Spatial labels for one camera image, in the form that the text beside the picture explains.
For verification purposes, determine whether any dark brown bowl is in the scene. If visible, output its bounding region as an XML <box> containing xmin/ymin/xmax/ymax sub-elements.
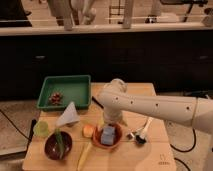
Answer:
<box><xmin>44</xmin><ymin>131</ymin><xmax>72</xmax><ymax>160</ymax></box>

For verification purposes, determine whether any light green cup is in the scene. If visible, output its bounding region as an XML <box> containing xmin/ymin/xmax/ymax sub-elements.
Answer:
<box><xmin>33</xmin><ymin>121</ymin><xmax>49</xmax><ymax>138</ymax></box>

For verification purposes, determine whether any white handled dish brush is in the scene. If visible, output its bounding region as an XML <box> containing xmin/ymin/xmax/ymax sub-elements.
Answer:
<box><xmin>135</xmin><ymin>117</ymin><xmax>153</xmax><ymax>145</ymax></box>

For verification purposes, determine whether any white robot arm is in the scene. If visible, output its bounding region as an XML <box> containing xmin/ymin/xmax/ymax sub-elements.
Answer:
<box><xmin>97</xmin><ymin>79</ymin><xmax>213</xmax><ymax>171</ymax></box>

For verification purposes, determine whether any red bowl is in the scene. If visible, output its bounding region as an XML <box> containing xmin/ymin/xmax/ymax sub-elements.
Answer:
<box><xmin>92</xmin><ymin>124</ymin><xmax>123</xmax><ymax>149</ymax></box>

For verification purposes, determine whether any orange fruit piece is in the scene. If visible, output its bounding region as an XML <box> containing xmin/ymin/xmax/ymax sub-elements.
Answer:
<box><xmin>82</xmin><ymin>124</ymin><xmax>95</xmax><ymax>138</ymax></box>

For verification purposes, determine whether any brown rectangular block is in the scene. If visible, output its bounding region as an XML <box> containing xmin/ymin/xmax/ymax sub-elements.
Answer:
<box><xmin>92</xmin><ymin>96</ymin><xmax>103</xmax><ymax>108</ymax></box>

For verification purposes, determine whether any yellow banana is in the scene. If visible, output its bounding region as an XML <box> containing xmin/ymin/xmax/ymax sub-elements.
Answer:
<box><xmin>77</xmin><ymin>142</ymin><xmax>92</xmax><ymax>171</ymax></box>

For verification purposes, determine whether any green plastic tray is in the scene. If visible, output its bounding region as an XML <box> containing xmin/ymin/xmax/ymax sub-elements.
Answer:
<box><xmin>37</xmin><ymin>75</ymin><xmax>91</xmax><ymax>111</ymax></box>

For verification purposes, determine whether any black cable on floor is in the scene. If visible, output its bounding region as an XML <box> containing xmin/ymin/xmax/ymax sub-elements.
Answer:
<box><xmin>168</xmin><ymin>128</ymin><xmax>198</xmax><ymax>171</ymax></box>

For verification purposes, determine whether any white paper cone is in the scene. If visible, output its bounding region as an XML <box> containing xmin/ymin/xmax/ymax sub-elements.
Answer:
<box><xmin>56</xmin><ymin>102</ymin><xmax>80</xmax><ymax>127</ymax></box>

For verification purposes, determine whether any blue sponge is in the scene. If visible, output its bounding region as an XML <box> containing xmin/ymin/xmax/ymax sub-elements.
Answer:
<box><xmin>101</xmin><ymin>126</ymin><xmax>115</xmax><ymax>145</ymax></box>

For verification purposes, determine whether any black cable left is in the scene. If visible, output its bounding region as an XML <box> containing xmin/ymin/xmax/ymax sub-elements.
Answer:
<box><xmin>0</xmin><ymin>109</ymin><xmax>38</xmax><ymax>148</ymax></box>

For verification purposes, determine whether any green chili pepper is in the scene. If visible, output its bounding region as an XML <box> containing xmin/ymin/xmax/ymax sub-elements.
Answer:
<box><xmin>55</xmin><ymin>129</ymin><xmax>64</xmax><ymax>159</ymax></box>

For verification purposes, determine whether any red berry cluster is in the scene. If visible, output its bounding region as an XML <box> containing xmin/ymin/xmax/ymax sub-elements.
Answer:
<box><xmin>49</xmin><ymin>92</ymin><xmax>63</xmax><ymax>105</ymax></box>

